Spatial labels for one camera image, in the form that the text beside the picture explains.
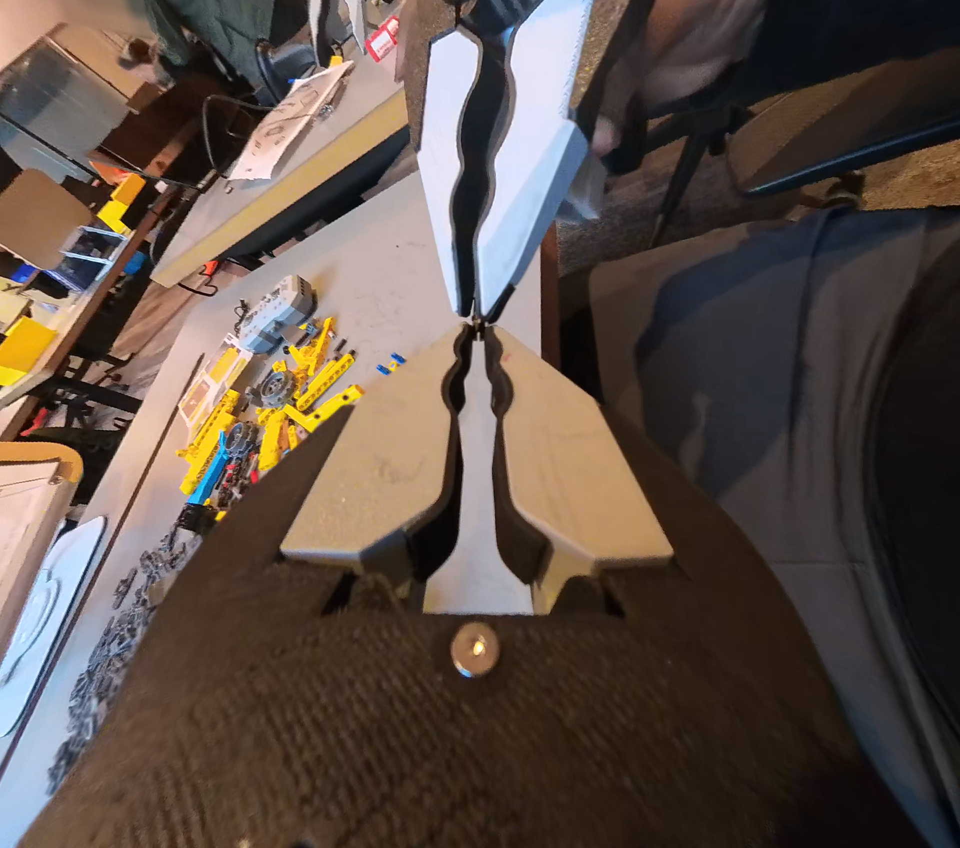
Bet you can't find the brown board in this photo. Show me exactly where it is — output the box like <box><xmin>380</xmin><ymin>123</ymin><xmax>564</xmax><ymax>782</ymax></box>
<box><xmin>0</xmin><ymin>169</ymin><xmax>95</xmax><ymax>271</ymax></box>

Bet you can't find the red white card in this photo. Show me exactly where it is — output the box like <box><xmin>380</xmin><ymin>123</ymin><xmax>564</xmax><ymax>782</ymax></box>
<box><xmin>366</xmin><ymin>15</ymin><xmax>403</xmax><ymax>63</ymax></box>

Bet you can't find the clear storage box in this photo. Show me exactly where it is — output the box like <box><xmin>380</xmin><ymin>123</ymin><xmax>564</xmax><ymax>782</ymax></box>
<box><xmin>0</xmin><ymin>41</ymin><xmax>130</xmax><ymax>185</ymax></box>

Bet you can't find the blue brick separator tool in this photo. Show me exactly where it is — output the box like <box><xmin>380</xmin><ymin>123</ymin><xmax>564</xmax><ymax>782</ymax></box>
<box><xmin>180</xmin><ymin>450</ymin><xmax>230</xmax><ymax>498</ymax></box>

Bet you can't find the yellow sticker sheet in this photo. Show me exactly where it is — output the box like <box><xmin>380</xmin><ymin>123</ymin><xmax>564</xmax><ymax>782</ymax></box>
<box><xmin>178</xmin><ymin>345</ymin><xmax>256</xmax><ymax>425</ymax></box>

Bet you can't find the clipboard with instruction sheet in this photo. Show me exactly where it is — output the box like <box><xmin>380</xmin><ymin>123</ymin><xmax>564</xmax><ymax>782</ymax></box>
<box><xmin>0</xmin><ymin>461</ymin><xmax>63</xmax><ymax>639</ymax></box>

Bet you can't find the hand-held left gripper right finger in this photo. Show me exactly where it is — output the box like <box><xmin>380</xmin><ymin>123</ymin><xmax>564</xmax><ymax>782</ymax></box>
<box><xmin>483</xmin><ymin>325</ymin><xmax>676</xmax><ymax>612</ymax></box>

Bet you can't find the wooden document stand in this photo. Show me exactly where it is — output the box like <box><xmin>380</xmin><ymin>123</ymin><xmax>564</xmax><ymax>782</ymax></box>
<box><xmin>0</xmin><ymin>441</ymin><xmax>85</xmax><ymax>646</ymax></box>

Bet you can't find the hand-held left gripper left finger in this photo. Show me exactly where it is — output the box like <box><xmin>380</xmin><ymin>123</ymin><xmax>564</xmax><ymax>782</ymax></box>
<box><xmin>279</xmin><ymin>323</ymin><xmax>474</xmax><ymax>594</ymax></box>

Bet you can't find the printed paper sheet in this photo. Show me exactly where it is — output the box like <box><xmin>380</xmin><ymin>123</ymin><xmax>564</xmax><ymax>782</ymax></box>
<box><xmin>227</xmin><ymin>62</ymin><xmax>355</xmax><ymax>183</ymax></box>

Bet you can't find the pile of small black pieces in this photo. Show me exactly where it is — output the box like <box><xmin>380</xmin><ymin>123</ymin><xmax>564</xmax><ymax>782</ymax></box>
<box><xmin>45</xmin><ymin>503</ymin><xmax>204</xmax><ymax>796</ymax></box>

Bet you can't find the yellow crate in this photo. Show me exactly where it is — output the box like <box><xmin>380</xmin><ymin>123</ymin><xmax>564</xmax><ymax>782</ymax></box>
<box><xmin>0</xmin><ymin>315</ymin><xmax>59</xmax><ymax>385</ymax></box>
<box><xmin>97</xmin><ymin>173</ymin><xmax>148</xmax><ymax>235</ymax></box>

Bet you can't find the silver monitor stand base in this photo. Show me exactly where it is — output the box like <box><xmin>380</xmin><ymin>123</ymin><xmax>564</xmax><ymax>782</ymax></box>
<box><xmin>0</xmin><ymin>514</ymin><xmax>110</xmax><ymax>740</ymax></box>

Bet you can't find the wooden table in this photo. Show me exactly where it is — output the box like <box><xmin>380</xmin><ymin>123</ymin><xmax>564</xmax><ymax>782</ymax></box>
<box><xmin>150</xmin><ymin>60</ymin><xmax>412</xmax><ymax>288</ymax></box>

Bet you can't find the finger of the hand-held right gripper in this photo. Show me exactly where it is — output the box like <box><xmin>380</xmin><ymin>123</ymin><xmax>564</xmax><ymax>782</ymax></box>
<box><xmin>416</xmin><ymin>29</ymin><xmax>485</xmax><ymax>318</ymax></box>
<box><xmin>474</xmin><ymin>0</ymin><xmax>601</xmax><ymax>324</ymax></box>

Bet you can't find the pile of yellow beams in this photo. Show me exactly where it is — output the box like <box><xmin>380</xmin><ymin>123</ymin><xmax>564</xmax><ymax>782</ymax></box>
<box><xmin>176</xmin><ymin>317</ymin><xmax>365</xmax><ymax>496</ymax></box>

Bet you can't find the grey battery box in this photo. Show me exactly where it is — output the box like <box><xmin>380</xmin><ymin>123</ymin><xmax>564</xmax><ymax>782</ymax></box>
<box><xmin>236</xmin><ymin>274</ymin><xmax>320</xmax><ymax>350</ymax></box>

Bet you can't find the black mesh armrest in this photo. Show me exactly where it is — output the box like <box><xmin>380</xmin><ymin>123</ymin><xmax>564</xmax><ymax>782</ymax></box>
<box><xmin>726</xmin><ymin>68</ymin><xmax>960</xmax><ymax>200</ymax></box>

